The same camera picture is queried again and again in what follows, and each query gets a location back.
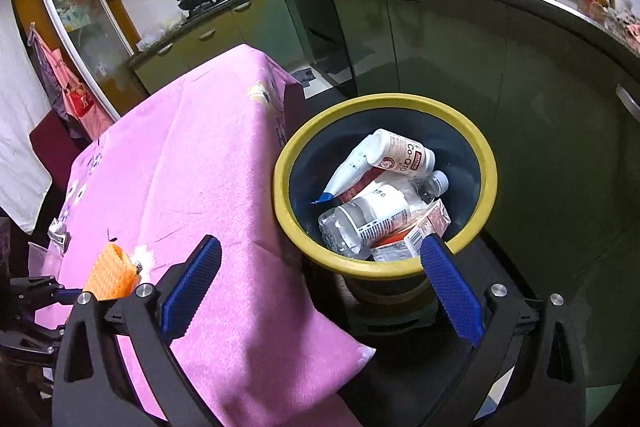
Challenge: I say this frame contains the grey floor mat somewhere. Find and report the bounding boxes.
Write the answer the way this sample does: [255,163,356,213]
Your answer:
[292,67,317,90]

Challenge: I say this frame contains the clear plastic bottle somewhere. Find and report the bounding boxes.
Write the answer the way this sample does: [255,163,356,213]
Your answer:
[318,170,450,261]

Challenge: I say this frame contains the red checked apron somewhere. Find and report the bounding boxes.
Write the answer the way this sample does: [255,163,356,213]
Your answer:
[27,24,114,141]

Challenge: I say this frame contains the green base cabinets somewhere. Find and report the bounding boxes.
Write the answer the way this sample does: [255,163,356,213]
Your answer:
[129,0,307,102]

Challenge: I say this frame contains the clear plastic cup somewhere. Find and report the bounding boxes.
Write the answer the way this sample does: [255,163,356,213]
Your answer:
[27,240,62,281]

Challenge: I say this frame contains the pink floral tablecloth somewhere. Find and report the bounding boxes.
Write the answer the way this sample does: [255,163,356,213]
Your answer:
[50,43,377,427]

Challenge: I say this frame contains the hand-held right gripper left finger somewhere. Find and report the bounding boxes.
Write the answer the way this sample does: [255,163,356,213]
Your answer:
[51,234,223,427]

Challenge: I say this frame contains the silver snack wrapper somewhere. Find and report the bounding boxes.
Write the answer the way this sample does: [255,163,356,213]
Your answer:
[48,217,70,253]

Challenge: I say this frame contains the white pill bottle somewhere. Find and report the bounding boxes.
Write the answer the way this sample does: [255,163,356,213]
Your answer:
[366,128,436,176]

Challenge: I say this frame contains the red and white milk carton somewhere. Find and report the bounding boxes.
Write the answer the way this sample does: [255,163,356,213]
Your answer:
[370,198,452,263]

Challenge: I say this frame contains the glass sliding door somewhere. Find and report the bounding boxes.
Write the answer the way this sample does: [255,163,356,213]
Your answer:
[29,0,142,118]

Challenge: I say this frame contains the white hanging towel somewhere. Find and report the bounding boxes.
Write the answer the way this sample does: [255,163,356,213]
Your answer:
[0,0,54,236]

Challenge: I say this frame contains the yellow-rimmed trash bin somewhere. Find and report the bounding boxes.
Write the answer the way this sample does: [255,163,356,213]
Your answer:
[272,93,500,305]

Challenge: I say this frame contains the dark sink cabinets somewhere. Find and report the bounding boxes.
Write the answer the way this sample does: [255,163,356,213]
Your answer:
[276,0,640,408]

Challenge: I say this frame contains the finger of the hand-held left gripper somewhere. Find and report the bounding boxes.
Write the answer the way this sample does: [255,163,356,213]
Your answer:
[9,275,85,306]
[0,323,67,356]

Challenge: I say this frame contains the maroon chair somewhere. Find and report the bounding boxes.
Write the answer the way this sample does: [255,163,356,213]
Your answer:
[28,111,87,181]

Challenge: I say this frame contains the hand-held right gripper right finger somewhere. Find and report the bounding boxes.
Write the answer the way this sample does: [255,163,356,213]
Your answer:
[419,234,589,427]

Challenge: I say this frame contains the blue and white sachet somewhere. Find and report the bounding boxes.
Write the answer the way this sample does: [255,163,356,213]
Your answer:
[311,146,382,206]

